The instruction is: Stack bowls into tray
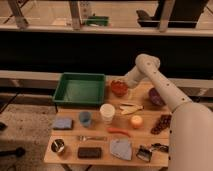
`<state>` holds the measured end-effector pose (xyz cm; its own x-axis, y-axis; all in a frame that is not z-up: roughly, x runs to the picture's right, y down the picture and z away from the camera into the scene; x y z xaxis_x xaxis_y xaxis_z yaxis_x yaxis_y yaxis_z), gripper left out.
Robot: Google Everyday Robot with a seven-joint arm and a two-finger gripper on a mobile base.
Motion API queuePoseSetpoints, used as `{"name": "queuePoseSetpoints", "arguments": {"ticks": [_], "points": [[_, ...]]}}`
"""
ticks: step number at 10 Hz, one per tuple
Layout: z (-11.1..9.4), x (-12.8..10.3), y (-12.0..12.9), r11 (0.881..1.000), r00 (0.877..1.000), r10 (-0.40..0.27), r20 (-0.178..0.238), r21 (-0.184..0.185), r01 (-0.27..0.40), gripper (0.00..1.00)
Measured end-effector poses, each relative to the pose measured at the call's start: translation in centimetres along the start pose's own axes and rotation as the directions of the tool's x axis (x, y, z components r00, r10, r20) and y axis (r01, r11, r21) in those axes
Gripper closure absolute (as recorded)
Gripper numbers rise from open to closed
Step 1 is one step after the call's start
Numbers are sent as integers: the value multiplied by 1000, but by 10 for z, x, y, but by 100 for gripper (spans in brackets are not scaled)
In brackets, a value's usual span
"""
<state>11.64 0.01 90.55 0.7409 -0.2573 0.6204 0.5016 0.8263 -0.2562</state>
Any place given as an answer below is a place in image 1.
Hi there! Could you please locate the green plastic tray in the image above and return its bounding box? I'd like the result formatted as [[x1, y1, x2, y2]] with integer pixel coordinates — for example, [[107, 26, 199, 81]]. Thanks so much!
[[53, 72, 106, 107]]

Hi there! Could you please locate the black object on shelf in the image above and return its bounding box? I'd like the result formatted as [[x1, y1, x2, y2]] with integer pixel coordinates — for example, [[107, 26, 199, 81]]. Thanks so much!
[[136, 0, 209, 28]]

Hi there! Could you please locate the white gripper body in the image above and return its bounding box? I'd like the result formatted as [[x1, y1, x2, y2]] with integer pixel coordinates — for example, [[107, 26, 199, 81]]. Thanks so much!
[[124, 67, 142, 89]]

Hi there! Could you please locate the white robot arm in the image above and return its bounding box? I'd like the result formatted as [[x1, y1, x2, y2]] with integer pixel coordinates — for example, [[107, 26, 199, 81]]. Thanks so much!
[[124, 54, 213, 171]]

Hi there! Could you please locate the white paper cup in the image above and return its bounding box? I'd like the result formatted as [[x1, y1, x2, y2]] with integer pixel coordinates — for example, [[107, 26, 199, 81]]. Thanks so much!
[[100, 104, 115, 124]]

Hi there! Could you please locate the black handled tool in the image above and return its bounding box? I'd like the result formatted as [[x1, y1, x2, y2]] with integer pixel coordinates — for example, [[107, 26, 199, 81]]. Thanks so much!
[[151, 143, 169, 153]]

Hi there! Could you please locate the orange carrot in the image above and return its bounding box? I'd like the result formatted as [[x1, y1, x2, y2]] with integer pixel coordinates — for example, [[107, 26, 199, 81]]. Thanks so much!
[[107, 127, 131, 137]]

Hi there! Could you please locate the dark brown block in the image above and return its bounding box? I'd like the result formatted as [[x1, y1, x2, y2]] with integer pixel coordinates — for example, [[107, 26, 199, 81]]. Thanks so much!
[[78, 147, 102, 158]]

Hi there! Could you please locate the blue grey cloth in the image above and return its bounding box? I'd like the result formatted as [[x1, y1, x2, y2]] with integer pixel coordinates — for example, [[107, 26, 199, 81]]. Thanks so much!
[[109, 139, 132, 161]]

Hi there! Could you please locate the metal fork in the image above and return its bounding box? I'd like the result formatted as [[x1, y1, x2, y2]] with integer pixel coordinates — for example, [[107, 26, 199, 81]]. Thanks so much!
[[78, 135, 107, 141]]

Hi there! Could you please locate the red bowl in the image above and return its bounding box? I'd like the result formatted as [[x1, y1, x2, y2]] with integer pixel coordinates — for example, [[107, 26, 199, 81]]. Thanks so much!
[[110, 80, 128, 97]]

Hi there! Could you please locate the purple bowl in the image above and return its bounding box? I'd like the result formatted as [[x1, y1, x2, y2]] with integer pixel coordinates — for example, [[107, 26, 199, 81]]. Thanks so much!
[[148, 88, 165, 106]]

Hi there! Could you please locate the green box on shelf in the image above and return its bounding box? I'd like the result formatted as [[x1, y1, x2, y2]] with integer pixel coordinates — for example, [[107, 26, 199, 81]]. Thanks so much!
[[85, 16, 109, 26]]

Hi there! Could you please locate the orange round fruit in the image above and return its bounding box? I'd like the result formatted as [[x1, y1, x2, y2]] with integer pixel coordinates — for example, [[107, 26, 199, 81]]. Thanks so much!
[[130, 115, 143, 129]]

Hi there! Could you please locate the blue plastic cup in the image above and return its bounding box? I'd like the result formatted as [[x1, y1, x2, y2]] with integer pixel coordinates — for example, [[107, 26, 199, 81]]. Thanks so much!
[[79, 111, 92, 127]]

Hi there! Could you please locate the peeled banana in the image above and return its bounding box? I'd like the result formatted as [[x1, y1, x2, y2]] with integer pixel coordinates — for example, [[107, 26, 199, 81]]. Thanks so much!
[[120, 104, 144, 115]]

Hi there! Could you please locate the blue sponge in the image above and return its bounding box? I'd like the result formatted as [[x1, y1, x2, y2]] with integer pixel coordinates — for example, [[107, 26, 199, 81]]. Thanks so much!
[[53, 118, 72, 130]]

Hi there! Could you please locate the purple grape bunch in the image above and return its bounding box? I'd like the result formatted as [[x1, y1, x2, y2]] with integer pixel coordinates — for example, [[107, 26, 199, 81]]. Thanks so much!
[[151, 115, 171, 135]]

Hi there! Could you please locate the small metal cup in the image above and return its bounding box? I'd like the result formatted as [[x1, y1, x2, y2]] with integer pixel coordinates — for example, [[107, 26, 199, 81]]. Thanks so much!
[[51, 139, 65, 155]]

